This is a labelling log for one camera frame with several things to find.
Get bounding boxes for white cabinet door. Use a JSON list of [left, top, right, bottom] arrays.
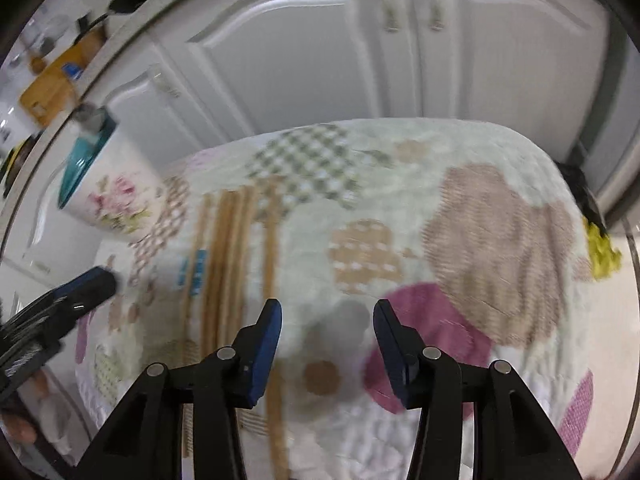
[[150, 0, 423, 141], [405, 0, 618, 171], [105, 42, 256, 173]]

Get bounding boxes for ornate metal cabinet handle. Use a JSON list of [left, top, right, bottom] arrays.
[[419, 0, 447, 30], [375, 0, 401, 32], [149, 64, 182, 100]]

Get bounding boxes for wooden cutting board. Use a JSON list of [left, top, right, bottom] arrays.
[[19, 27, 108, 127]]

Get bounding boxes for black trash bin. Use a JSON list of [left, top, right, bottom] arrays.
[[552, 160, 608, 233]]

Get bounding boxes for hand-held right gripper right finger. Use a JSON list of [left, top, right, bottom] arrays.
[[373, 299, 583, 480]]

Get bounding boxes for white corner cabinet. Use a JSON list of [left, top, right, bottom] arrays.
[[0, 150, 106, 291]]

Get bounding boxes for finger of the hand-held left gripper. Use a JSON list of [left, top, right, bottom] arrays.
[[35, 272, 119, 341], [30, 266, 108, 311]]

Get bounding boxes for yellow spiky mat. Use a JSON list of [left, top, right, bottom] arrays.
[[585, 220, 623, 281]]

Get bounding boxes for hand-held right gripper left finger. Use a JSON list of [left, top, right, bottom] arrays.
[[75, 298, 283, 480]]

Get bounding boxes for bundle of wooden chopsticks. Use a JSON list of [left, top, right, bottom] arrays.
[[182, 175, 291, 480]]

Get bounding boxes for white kitchen cabinets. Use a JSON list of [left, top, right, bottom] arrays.
[[0, 0, 351, 281]]

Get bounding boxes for patchwork quilted mat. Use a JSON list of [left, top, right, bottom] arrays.
[[74, 117, 626, 480]]

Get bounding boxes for black casserole with yellow lid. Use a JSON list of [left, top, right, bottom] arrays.
[[0, 140, 31, 186]]

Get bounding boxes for floral ceramic utensil holder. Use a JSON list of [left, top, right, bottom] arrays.
[[57, 110, 168, 233]]

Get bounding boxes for person's left hand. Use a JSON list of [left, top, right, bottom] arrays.
[[0, 372, 53, 446]]

